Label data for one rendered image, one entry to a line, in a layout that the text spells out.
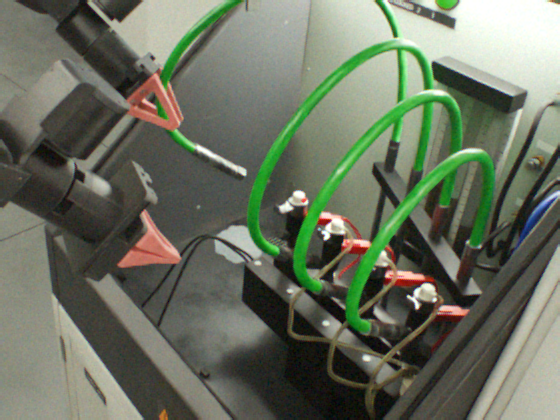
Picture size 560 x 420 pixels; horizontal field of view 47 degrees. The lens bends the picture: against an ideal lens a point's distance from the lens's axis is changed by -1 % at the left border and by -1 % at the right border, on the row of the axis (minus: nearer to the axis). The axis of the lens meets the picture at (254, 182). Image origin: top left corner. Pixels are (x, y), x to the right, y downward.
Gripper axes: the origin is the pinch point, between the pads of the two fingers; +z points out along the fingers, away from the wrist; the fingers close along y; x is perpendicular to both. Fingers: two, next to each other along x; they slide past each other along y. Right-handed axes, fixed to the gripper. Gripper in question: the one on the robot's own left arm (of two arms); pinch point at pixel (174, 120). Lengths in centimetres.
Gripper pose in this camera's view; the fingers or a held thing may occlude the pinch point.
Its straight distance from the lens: 91.5
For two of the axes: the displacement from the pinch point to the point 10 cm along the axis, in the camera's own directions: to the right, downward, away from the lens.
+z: 6.8, 7.0, 2.2
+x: -7.3, 6.3, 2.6
